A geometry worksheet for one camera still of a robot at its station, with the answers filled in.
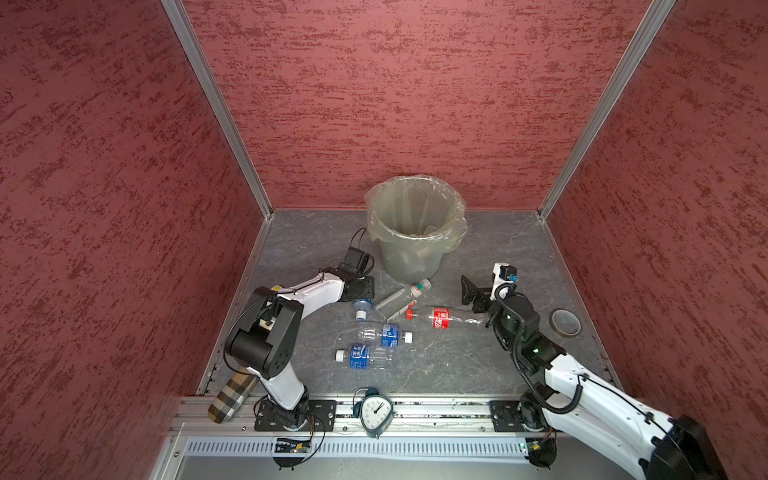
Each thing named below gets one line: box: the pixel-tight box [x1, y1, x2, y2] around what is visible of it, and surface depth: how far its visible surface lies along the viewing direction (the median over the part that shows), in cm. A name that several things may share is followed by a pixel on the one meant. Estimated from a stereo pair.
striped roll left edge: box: [208, 371, 258, 424], surface depth 75 cm
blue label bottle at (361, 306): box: [352, 298, 373, 321], surface depth 91 cm
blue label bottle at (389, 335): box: [358, 323, 413, 349], surface depth 85 cm
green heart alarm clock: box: [353, 387, 394, 440], surface depth 73 cm
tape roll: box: [549, 308, 583, 338], surface depth 93 cm
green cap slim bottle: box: [374, 278, 432, 313], surface depth 96 cm
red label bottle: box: [406, 307, 485, 329], surface depth 88 cm
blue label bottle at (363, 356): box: [335, 343, 394, 369], surface depth 81 cm
